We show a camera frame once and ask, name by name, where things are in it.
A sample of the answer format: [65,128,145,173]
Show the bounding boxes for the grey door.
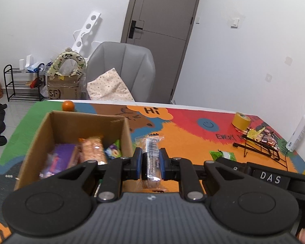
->
[121,0,204,102]

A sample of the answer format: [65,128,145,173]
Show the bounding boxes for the yellow plastic toy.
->
[246,127,266,140]

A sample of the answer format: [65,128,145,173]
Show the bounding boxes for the black shoe rack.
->
[3,63,47,102]

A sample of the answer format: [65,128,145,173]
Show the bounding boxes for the purple snack packet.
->
[44,144,79,176]

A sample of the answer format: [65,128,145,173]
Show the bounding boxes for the black wire rack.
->
[232,135,288,170]

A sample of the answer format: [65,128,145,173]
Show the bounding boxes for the taped cardboard box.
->
[48,72,88,100]

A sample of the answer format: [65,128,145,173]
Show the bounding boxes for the dotted cream cushion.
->
[87,68,135,101]

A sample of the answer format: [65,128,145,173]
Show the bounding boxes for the black door handle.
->
[129,20,144,39]

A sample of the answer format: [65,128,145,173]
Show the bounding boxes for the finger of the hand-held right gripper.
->
[216,157,247,173]

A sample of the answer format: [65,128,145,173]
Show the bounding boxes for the green and blue snack packet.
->
[104,139,122,160]

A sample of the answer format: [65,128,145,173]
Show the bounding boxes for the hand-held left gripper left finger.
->
[54,147,143,203]

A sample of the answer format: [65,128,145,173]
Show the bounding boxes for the grey chair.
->
[86,41,156,102]

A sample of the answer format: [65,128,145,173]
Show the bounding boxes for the white perforated board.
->
[72,11,102,59]

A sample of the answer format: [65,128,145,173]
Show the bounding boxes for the white spray bottle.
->
[286,109,305,151]

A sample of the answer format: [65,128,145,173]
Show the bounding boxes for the yellow tape roll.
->
[231,112,251,131]

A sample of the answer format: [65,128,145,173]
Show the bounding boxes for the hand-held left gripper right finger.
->
[160,147,245,202]

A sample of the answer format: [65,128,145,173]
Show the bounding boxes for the small clear snack packet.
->
[135,134,165,191]

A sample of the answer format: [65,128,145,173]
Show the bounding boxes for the tan cracker packet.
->
[79,137,108,165]

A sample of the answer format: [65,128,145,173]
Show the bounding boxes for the pink sausage packet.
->
[39,154,60,181]

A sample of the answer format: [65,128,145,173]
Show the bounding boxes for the small green snack packet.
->
[210,150,236,162]

